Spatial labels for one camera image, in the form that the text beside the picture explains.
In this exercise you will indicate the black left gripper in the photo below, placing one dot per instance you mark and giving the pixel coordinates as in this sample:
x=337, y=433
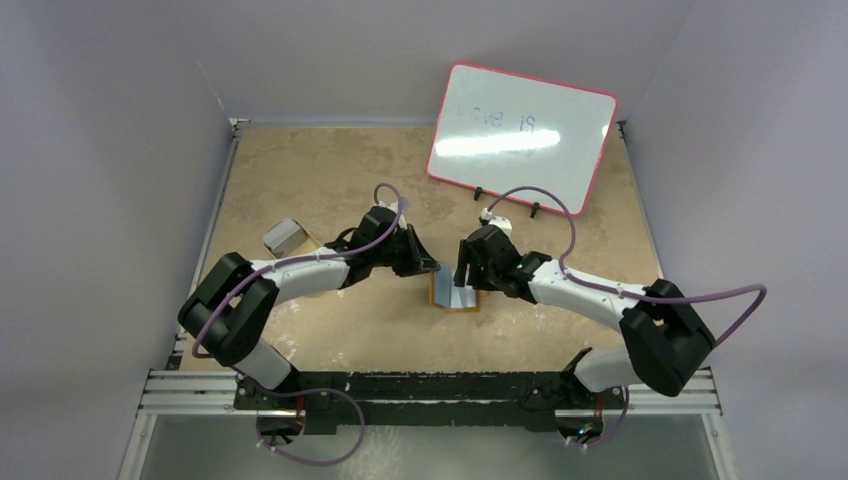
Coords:
x=417, y=261

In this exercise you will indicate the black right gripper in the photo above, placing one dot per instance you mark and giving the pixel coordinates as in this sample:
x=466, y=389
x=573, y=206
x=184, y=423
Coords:
x=473, y=263

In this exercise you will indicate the orange leather card holder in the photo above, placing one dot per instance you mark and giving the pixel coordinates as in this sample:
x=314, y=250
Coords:
x=445, y=295

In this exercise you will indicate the grey credit card stack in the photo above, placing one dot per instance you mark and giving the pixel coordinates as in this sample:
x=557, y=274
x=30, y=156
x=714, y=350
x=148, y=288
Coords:
x=282, y=239

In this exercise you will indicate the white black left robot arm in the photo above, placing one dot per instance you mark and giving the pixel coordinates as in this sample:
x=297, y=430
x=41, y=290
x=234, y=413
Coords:
x=228, y=311

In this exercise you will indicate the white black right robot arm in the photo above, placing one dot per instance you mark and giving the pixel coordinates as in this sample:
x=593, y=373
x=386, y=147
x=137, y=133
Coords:
x=664, y=340

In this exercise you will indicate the beige oval tray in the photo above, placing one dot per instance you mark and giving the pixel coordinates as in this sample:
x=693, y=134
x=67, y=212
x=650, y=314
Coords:
x=308, y=247

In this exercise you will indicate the pink framed whiteboard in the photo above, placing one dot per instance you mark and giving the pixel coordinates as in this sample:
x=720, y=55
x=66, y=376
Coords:
x=536, y=140

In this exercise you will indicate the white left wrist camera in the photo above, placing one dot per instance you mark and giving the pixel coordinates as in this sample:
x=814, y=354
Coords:
x=400, y=206

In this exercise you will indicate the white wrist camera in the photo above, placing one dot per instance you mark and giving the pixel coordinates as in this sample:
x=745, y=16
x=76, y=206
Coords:
x=487, y=217
x=400, y=206

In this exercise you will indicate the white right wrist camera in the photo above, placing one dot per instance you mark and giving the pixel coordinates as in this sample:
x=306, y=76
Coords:
x=487, y=217

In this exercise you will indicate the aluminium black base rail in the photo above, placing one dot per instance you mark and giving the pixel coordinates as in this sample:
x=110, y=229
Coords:
x=326, y=400

